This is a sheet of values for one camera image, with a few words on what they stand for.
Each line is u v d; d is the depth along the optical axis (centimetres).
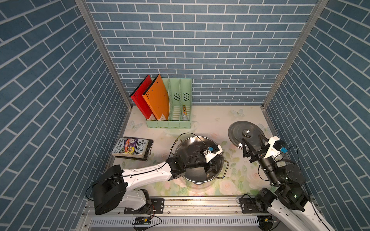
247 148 59
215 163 62
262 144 63
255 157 55
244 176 84
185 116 112
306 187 81
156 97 93
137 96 87
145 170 49
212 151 59
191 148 57
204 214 72
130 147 91
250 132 102
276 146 50
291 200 48
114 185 47
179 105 117
